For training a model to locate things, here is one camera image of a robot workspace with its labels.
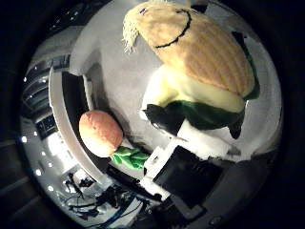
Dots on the small orange plush carrot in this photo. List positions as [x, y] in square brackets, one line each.
[100, 132]

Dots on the plush corn cob toy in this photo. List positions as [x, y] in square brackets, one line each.
[197, 54]

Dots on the white plastic container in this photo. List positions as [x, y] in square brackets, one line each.
[58, 120]

